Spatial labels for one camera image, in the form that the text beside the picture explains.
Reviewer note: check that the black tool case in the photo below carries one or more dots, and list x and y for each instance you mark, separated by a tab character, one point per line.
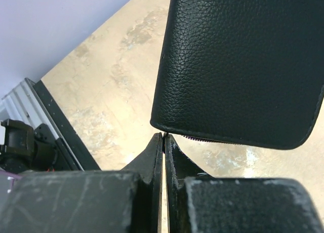
241	71

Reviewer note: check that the aluminium rail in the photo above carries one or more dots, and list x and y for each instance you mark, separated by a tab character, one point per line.
23	103

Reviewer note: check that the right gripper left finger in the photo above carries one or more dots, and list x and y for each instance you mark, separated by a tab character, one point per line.
126	200

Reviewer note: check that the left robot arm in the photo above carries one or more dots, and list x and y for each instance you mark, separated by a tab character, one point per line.
27	149

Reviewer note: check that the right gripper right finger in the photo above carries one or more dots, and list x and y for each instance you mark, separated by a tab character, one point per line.
199	202

